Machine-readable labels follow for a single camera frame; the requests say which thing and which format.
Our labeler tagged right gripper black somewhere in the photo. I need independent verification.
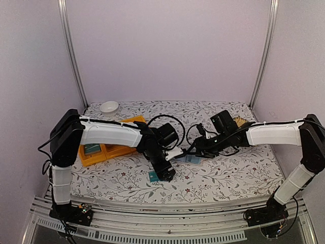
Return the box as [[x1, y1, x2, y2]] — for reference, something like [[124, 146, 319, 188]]
[[186, 131, 231, 159]]

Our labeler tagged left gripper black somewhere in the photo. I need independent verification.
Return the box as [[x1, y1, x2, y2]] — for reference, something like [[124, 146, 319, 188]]
[[144, 147, 177, 182]]

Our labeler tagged beige card holder wallet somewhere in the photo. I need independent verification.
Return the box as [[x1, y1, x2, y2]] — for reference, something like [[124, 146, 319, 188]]
[[173, 155, 203, 165]]

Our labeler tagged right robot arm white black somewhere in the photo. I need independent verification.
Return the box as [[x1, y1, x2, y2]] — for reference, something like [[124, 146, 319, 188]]
[[190, 110, 324, 222]]

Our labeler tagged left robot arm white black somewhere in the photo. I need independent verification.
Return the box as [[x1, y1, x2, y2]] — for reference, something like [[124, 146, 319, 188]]
[[50, 109, 183, 221]]

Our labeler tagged green card stack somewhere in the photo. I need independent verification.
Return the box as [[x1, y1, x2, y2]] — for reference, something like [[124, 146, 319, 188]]
[[84, 144, 101, 156]]

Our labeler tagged woven bamboo tray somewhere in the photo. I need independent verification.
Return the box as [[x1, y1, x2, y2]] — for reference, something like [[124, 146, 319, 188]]
[[233, 117, 248, 128]]

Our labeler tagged yellow middle storage bin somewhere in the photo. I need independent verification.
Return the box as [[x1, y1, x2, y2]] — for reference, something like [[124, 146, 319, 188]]
[[104, 145, 136, 159]]

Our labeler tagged yellow left storage bin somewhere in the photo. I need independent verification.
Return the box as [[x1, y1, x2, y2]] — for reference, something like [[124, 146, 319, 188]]
[[78, 144, 106, 167]]

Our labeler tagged white ceramic bowl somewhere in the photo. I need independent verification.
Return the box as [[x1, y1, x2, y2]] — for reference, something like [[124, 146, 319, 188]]
[[100, 101, 119, 117]]

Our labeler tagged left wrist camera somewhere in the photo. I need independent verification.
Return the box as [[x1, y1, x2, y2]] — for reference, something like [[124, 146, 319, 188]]
[[165, 147, 183, 161]]

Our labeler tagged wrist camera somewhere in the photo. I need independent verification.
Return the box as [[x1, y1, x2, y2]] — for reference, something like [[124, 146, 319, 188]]
[[165, 147, 183, 161], [196, 123, 211, 139]]

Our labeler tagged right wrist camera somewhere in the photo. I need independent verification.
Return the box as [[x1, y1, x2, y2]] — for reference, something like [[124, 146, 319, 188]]
[[196, 123, 211, 139]]

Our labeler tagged left black cable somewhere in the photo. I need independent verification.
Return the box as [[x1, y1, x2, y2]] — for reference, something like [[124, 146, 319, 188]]
[[146, 114, 186, 150]]

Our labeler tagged black cable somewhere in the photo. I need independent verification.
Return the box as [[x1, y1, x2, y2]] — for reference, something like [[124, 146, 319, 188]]
[[146, 114, 186, 150], [186, 123, 241, 157]]

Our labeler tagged right black cable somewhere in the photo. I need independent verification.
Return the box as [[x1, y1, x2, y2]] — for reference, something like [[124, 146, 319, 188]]
[[186, 123, 241, 157]]

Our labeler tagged front aluminium rail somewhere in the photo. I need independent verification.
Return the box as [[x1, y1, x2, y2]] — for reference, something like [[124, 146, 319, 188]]
[[21, 195, 318, 244]]

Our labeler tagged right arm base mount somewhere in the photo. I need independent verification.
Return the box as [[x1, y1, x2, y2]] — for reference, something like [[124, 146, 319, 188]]
[[243, 205, 288, 227]]

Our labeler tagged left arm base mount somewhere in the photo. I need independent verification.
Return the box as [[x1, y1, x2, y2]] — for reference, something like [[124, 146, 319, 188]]
[[49, 203, 94, 227]]

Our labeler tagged right aluminium frame post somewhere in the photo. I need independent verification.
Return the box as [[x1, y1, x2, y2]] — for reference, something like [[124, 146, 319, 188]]
[[249, 0, 279, 110]]

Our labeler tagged aluminium frame post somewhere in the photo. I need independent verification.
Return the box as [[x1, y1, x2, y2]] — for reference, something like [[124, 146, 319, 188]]
[[249, 0, 279, 110], [57, 0, 89, 109]]

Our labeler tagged left aluminium frame post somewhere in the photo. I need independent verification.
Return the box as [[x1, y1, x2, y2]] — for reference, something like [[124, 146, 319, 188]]
[[57, 0, 89, 109]]

